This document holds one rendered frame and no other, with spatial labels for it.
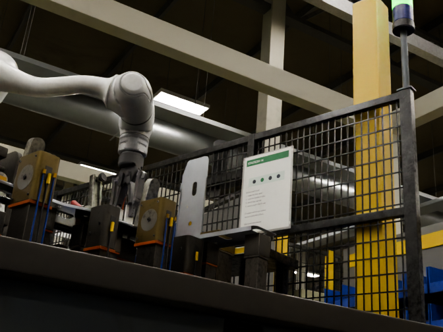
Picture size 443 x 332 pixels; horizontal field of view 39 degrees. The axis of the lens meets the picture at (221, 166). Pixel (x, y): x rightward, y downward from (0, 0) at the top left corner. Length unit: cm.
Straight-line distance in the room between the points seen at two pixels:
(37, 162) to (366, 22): 137
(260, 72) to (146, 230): 396
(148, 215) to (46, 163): 33
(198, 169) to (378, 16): 85
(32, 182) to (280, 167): 106
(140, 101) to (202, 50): 348
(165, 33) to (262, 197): 305
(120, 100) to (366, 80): 89
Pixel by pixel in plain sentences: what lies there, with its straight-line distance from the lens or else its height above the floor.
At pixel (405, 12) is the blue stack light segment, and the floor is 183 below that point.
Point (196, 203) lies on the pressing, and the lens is 202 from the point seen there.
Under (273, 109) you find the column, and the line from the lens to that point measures 1042.
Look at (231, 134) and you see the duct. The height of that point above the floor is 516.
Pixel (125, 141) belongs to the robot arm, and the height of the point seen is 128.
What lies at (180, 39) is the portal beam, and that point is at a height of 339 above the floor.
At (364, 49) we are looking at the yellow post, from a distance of 228.
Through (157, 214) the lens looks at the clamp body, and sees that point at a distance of 159.
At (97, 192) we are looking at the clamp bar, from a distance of 199.
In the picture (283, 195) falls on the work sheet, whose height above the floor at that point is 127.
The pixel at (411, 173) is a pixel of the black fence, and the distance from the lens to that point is 194.
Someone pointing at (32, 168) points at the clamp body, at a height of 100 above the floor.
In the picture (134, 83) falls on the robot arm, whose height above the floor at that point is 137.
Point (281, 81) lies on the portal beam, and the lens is 556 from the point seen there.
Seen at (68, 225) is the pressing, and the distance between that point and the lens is 179.
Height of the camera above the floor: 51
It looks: 23 degrees up
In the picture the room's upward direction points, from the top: 5 degrees clockwise
